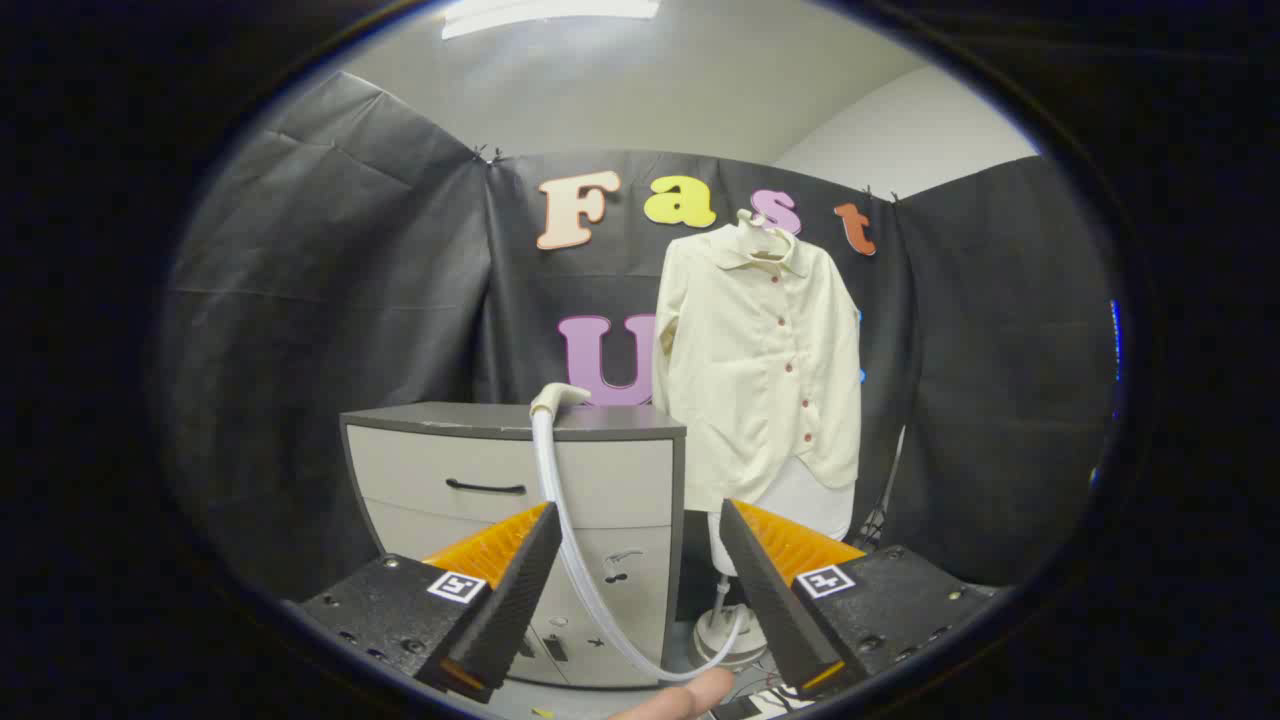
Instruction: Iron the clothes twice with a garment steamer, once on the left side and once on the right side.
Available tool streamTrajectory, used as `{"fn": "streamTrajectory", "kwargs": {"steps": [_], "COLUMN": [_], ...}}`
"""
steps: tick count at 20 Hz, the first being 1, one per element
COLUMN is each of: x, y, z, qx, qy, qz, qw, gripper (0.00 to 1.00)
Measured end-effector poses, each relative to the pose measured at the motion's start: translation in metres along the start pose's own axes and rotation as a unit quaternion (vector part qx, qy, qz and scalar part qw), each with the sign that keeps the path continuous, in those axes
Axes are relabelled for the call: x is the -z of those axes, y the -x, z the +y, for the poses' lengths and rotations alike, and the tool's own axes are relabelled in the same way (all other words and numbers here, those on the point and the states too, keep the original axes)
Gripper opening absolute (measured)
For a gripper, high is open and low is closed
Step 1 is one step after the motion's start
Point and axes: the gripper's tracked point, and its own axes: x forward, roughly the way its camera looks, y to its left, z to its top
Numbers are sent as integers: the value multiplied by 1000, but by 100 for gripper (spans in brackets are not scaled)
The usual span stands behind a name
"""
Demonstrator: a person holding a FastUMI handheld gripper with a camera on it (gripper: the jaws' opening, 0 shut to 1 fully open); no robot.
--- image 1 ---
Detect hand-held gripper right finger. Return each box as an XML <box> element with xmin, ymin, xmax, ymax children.
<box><xmin>718</xmin><ymin>498</ymin><xmax>1001</xmax><ymax>699</ymax></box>

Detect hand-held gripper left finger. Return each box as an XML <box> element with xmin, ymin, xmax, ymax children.
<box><xmin>285</xmin><ymin>500</ymin><xmax>563</xmax><ymax>706</ymax></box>

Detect white steamer hose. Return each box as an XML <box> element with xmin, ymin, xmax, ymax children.
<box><xmin>530</xmin><ymin>410</ymin><xmax>749</xmax><ymax>684</ymax></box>

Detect white garment steamer head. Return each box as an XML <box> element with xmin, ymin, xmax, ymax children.
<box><xmin>528</xmin><ymin>382</ymin><xmax>593</xmax><ymax>419</ymax></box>

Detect cream button shirt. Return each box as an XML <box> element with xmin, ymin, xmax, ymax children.
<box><xmin>652</xmin><ymin>222</ymin><xmax>863</xmax><ymax>513</ymax></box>

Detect white dress form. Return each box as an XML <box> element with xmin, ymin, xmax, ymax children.
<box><xmin>692</xmin><ymin>208</ymin><xmax>857</xmax><ymax>673</ymax></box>

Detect grey drawer cabinet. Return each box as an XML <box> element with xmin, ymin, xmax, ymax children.
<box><xmin>340</xmin><ymin>402</ymin><xmax>689</xmax><ymax>691</ymax></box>

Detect black backdrop cloth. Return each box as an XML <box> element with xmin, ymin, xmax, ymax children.
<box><xmin>160</xmin><ymin>70</ymin><xmax>1121</xmax><ymax>601</ymax></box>

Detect black hanging cables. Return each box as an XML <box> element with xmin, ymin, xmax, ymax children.
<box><xmin>855</xmin><ymin>425</ymin><xmax>907</xmax><ymax>553</ymax></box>

